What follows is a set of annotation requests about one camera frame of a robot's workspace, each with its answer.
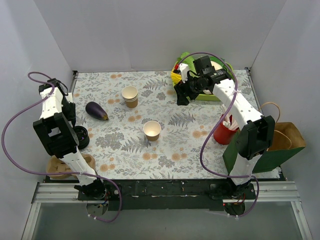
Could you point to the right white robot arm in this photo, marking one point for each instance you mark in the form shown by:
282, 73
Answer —
228, 93

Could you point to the aluminium frame rail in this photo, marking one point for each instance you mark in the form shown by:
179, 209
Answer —
168, 210

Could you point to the floral patterned table mat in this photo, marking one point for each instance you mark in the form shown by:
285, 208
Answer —
119, 146

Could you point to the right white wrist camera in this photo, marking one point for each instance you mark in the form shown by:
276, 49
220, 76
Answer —
183, 71

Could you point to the brown paper coffee cup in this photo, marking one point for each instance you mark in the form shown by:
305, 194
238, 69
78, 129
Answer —
152, 130

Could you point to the yellow napa cabbage leaf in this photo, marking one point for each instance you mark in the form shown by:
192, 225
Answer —
175, 76

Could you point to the stack of black lids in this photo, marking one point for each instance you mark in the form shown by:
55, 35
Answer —
83, 137

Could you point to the brown cardboard cup carrier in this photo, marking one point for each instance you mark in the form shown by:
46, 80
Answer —
56, 165

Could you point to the stack of paper cups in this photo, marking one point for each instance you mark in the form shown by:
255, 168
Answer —
130, 96

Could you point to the white radish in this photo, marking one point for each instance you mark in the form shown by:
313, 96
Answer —
217, 68

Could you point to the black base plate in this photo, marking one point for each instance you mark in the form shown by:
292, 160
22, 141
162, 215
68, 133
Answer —
168, 194

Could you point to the purple eggplant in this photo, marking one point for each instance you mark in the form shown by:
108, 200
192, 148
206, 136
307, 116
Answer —
96, 111

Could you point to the green napa cabbage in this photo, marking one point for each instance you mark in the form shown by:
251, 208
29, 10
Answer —
189, 61

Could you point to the red straw holder cup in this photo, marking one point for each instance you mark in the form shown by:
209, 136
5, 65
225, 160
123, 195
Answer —
222, 135

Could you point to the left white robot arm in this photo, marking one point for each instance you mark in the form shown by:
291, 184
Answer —
55, 129

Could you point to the brown and green paper bag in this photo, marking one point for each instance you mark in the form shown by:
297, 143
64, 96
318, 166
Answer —
272, 150

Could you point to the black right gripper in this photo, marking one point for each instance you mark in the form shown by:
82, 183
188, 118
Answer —
184, 90

